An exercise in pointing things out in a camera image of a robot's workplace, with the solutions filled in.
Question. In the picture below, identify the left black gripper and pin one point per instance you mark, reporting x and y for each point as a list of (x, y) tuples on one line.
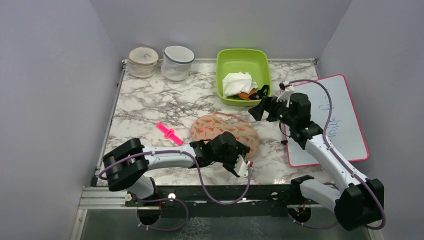
[(238, 150)]

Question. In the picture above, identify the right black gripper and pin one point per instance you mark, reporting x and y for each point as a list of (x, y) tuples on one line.
[(268, 103)]

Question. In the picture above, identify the floral mesh laundry bag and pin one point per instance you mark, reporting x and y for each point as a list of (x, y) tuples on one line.
[(210, 126)]

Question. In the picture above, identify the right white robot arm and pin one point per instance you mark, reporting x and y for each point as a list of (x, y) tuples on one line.
[(358, 200)]

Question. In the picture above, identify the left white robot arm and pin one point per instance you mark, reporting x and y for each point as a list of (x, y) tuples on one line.
[(126, 165)]

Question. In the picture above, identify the beige round laundry bag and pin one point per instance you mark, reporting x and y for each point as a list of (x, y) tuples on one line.
[(142, 62)]

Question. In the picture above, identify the orange and black items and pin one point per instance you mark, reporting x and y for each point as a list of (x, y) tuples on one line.
[(254, 94)]

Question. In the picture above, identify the crumpled white cloth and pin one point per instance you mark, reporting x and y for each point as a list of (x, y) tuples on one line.
[(236, 83)]

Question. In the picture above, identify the green plastic bin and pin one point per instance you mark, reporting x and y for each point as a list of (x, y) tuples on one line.
[(252, 61)]

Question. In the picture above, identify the pink plastic clip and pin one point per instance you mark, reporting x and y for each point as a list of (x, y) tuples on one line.
[(169, 133)]

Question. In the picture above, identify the pink framed whiteboard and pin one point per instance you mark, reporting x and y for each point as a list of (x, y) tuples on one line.
[(344, 129)]

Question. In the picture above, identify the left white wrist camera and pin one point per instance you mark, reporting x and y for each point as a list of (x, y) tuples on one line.
[(242, 167)]

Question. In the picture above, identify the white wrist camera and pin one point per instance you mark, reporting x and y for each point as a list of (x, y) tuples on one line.
[(242, 167), (286, 90)]

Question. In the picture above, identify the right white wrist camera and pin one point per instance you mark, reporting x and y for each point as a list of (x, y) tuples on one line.
[(286, 90)]

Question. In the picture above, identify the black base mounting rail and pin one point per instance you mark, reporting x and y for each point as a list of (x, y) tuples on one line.
[(274, 200)]

